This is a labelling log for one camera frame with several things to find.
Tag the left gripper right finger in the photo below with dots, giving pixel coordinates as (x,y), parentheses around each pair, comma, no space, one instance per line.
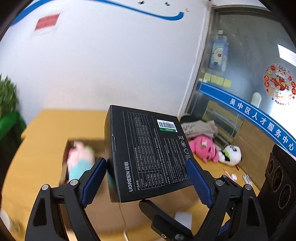
(234,211)

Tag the green potted plant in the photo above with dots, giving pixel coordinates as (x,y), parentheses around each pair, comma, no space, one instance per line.
(8,98)

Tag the black Ugreen box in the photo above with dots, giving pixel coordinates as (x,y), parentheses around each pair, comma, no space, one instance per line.
(146,154)

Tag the white blister pack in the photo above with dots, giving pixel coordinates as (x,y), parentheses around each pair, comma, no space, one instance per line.
(247,179)

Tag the red wall sign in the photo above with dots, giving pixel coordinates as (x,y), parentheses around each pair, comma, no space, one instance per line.
(47,24)

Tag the green plant tray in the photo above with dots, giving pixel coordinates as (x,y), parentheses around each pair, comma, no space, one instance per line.
(12,121)

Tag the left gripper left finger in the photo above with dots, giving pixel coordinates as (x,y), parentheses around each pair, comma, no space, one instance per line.
(46,223)

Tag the grey folded cloth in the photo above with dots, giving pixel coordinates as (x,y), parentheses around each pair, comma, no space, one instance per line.
(193,126)

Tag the white panda plush toy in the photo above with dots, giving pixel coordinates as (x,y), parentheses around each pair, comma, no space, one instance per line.
(230,155)

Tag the pink green plush doll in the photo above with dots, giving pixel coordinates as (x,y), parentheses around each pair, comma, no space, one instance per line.
(81,158)

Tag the brown cardboard box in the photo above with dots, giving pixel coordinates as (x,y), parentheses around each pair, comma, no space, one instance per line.
(111,219)

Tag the pink plush toy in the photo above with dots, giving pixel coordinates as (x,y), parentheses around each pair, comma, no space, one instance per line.
(204,148)

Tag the small white eraser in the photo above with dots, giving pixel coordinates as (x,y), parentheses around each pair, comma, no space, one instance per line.
(234,177)

